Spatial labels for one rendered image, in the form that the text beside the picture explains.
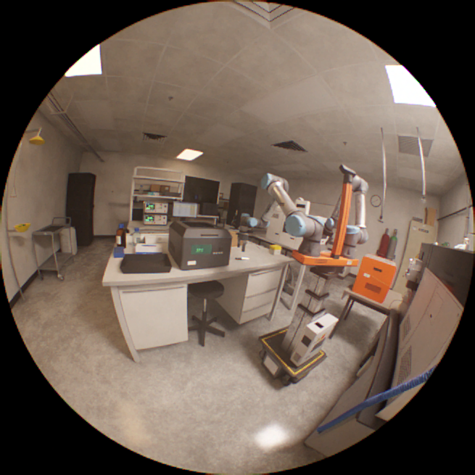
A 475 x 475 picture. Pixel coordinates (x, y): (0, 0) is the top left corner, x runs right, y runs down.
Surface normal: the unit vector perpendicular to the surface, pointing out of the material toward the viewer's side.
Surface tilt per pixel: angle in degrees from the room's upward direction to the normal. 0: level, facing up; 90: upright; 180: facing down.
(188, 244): 90
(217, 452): 0
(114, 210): 90
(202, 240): 90
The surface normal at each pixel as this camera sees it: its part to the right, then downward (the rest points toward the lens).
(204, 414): 0.14, -0.97
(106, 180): 0.58, 0.24
